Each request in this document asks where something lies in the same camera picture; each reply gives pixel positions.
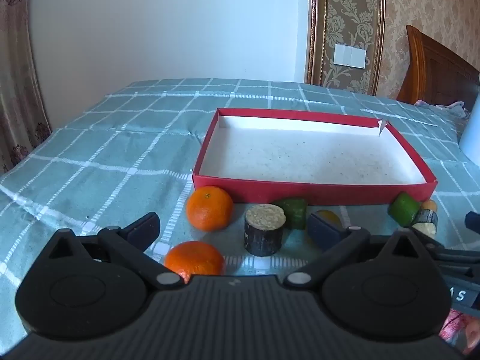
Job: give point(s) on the white wall switch panel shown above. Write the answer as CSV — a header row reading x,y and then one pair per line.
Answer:
x,y
349,56

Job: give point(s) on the white pitcher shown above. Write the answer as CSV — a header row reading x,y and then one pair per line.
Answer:
x,y
471,131

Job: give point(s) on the orange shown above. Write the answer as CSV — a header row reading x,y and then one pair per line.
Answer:
x,y
209,208
195,258

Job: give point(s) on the gold framed ornate wall panel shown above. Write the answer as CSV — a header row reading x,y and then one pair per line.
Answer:
x,y
348,15

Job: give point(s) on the person's pink clothing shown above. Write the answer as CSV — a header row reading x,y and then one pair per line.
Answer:
x,y
455,326

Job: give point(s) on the wooden headboard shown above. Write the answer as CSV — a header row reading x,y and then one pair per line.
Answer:
x,y
438,71

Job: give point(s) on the brown round longan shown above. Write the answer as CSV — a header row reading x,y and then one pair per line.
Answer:
x,y
429,205
332,217

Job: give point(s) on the pink cloth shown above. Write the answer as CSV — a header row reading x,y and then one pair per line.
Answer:
x,y
446,105

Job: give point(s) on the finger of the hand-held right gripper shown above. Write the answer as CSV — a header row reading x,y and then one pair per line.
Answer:
x,y
457,257
473,220

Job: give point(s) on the red cardboard box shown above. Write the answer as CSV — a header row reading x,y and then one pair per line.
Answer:
x,y
300,153

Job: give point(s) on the green cucumber chunk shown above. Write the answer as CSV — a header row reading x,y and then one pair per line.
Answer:
x,y
403,205
296,210

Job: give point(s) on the green checked bedsheet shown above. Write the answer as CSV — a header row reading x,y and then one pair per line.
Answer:
x,y
112,150

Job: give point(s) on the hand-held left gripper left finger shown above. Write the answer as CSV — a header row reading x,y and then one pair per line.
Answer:
x,y
148,229

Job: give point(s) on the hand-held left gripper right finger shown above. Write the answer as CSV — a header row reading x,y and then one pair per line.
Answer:
x,y
318,229

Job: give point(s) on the patterned curtain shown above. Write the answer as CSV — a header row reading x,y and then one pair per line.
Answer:
x,y
17,82

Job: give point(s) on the dark sugarcane piece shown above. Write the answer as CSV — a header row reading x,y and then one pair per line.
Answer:
x,y
264,232
425,220

